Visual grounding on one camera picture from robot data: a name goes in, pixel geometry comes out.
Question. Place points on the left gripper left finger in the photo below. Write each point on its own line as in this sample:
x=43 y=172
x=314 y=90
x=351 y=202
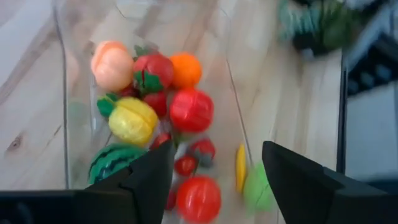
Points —
x=77 y=205

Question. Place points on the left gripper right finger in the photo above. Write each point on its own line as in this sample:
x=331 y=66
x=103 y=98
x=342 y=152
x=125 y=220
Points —
x=320 y=199

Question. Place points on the red toy cherry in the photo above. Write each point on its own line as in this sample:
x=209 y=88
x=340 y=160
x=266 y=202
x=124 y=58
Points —
x=160 y=140
x=170 y=200
x=185 y=165
x=129 y=91

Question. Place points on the clear plastic tupperware container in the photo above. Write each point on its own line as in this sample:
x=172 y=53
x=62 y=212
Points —
x=77 y=62

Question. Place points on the red toy tomato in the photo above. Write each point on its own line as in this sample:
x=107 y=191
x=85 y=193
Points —
x=199 y=199

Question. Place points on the orange toy tangerine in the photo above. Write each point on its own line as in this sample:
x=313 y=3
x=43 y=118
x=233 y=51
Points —
x=186 y=70

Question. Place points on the small green potted plant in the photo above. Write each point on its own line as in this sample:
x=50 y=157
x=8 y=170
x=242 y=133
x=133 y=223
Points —
x=320 y=25

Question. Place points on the pale pink toy peach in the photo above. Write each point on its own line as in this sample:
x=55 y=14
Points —
x=112 y=67

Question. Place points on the black aluminium table frame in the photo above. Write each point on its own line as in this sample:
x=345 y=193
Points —
x=342 y=118

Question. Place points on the yellow toy banana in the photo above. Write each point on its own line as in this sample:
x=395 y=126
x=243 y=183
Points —
x=241 y=168

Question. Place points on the black keyboard blue backlight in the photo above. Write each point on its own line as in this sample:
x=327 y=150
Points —
x=373 y=71

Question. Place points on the green toy melon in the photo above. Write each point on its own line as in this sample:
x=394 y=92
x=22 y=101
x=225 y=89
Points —
x=258 y=189

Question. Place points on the grey side desk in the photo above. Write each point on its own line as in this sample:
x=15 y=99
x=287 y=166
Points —
x=370 y=130

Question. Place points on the yellow toy fruit green leaves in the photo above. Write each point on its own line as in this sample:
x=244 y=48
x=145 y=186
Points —
x=133 y=121

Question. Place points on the green striped toy watermelon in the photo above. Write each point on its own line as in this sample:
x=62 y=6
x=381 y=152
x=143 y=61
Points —
x=109 y=161

